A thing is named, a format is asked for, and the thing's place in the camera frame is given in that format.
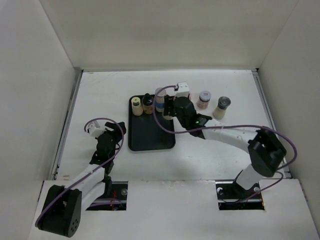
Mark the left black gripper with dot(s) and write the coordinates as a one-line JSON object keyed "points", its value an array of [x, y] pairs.
{"points": [[116, 130]]}

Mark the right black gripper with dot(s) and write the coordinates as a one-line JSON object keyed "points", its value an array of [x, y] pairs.
{"points": [[169, 102]]}

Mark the silver lid blue label shaker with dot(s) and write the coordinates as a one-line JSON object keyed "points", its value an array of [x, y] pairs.
{"points": [[160, 99]]}

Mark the yellow lid spice jar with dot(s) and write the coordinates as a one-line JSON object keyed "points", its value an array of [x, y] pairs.
{"points": [[136, 106]]}

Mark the purple lid spice jar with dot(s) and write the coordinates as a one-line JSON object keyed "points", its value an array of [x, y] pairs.
{"points": [[204, 99]]}

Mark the clear top salt grinder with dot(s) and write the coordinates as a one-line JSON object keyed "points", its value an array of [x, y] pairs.
{"points": [[222, 105]]}

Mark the pink lid spice jar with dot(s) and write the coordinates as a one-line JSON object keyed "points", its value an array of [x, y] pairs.
{"points": [[190, 96]]}

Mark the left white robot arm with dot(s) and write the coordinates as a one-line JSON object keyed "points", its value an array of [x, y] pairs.
{"points": [[64, 204]]}

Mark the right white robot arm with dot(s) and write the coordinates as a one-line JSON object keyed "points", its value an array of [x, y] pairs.
{"points": [[265, 150]]}

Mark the black plastic tray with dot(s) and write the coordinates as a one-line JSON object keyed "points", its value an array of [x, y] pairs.
{"points": [[144, 134]]}

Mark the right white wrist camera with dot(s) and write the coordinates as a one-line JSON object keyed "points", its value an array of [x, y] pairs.
{"points": [[182, 90]]}

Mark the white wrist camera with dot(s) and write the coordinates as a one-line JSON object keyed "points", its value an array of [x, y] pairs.
{"points": [[94, 129], [182, 90]]}

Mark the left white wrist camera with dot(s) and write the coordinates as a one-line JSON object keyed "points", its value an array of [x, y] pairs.
{"points": [[94, 129]]}

